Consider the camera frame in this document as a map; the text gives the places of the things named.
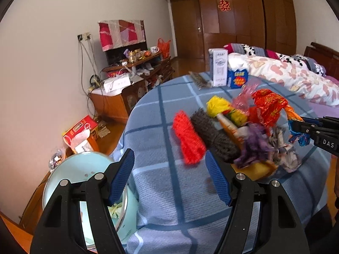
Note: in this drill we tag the orange plastic bag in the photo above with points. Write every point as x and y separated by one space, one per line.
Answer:
164 49

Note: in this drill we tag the red patchwork cloth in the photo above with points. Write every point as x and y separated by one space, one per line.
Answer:
119 34

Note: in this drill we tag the wall socket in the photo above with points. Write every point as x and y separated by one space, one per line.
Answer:
84 36

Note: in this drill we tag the wooden headboard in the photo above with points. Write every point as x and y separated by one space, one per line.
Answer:
323 53

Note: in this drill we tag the white mug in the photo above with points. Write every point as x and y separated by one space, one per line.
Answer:
154 50

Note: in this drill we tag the red gift box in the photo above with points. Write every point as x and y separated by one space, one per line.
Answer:
116 73

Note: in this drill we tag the gold lidded jar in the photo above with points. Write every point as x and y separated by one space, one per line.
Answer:
135 55

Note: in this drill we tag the blue snack box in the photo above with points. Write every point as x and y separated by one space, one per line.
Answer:
238 79

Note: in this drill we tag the yellow sponge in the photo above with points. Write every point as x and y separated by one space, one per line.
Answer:
254 171

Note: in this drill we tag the purple plastic bag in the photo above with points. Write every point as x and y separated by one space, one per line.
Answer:
251 143

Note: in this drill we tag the pink plastic wrapper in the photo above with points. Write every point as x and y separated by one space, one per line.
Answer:
245 98

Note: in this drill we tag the red face mask box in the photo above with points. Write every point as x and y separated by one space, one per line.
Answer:
79 129

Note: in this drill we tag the red foil wrapper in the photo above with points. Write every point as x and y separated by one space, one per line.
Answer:
270 105

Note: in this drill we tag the patchwork cow print blanket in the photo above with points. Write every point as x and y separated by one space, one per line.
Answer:
249 50

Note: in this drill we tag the light blue enamel basin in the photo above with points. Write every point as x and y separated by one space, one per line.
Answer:
79 164

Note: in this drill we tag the white flat box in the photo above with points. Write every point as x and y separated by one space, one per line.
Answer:
116 83

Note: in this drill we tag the blue checked tablecloth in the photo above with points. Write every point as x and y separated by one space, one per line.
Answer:
164 190

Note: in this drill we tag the grey crumpled wrapper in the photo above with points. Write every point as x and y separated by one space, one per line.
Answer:
286 156

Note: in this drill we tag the orange packet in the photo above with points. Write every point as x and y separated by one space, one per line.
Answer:
229 128

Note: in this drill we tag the wooden wardrobe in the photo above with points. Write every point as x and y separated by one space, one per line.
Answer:
251 18

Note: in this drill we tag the red paper decoration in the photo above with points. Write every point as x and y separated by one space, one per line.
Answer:
224 4

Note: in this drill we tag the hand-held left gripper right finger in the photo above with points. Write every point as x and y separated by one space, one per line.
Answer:
217 177

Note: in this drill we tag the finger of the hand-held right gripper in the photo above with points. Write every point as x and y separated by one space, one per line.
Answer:
325 121
309 130

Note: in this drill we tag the yellow plastic bag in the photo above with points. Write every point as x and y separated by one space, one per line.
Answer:
215 105

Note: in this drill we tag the wooden door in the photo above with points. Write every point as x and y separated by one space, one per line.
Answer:
185 26

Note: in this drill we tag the black television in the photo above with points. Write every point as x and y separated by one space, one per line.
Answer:
114 57

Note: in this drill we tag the yellow cup of wrappers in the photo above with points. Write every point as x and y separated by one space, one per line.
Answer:
57 160

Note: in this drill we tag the floral quilt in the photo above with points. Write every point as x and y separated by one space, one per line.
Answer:
286 74

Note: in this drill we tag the white milk carton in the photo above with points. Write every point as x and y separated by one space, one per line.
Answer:
218 68

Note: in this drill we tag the wooden TV cabinet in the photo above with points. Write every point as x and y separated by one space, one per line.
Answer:
114 105

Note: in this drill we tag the purple bedsheet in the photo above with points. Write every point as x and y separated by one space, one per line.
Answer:
325 108

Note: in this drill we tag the dark comb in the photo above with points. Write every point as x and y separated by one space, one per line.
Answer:
201 80

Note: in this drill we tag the blue candy wrapper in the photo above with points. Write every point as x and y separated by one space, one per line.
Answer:
299 139

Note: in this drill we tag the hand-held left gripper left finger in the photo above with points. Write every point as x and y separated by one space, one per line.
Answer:
121 174

